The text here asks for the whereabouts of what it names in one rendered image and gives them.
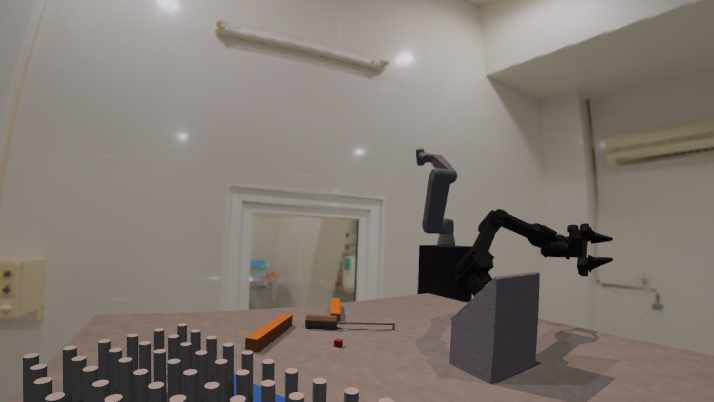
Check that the blue flat strip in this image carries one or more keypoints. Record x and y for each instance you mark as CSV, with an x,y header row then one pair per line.
x,y
257,393

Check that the orange rectangular bar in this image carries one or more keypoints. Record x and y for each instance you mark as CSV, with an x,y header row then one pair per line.
x,y
335,309
266,334

